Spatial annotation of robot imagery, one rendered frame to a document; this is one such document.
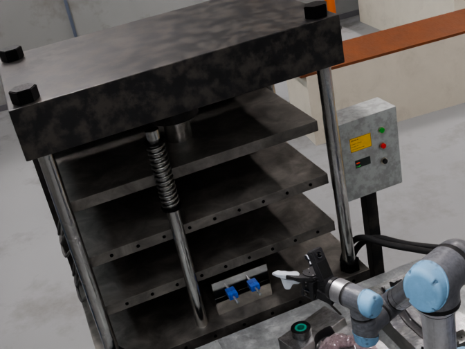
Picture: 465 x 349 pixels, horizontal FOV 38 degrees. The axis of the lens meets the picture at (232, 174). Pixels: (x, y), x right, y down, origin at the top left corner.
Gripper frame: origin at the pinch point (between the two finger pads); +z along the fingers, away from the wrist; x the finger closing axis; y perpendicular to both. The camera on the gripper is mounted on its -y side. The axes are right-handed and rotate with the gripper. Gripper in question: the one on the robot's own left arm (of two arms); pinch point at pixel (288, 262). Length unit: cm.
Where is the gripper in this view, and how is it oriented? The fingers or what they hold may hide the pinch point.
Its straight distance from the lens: 223.7
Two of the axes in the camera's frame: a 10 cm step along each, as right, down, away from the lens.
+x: 7.5, -3.0, 5.9
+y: 0.9, 9.3, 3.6
